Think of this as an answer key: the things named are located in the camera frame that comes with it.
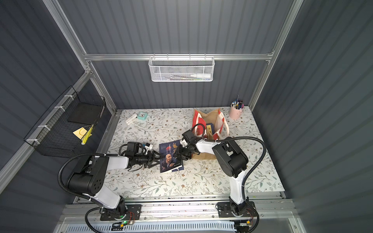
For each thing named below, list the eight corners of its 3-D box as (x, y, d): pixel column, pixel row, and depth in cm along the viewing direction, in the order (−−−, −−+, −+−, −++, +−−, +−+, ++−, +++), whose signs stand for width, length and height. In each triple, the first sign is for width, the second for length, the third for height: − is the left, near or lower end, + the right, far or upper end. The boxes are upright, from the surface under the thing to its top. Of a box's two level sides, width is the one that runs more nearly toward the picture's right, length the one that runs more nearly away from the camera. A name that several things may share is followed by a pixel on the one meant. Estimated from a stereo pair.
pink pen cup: (229, 120, 116) (233, 108, 105) (227, 113, 121) (231, 101, 110) (240, 120, 116) (244, 108, 105) (237, 113, 121) (242, 101, 110)
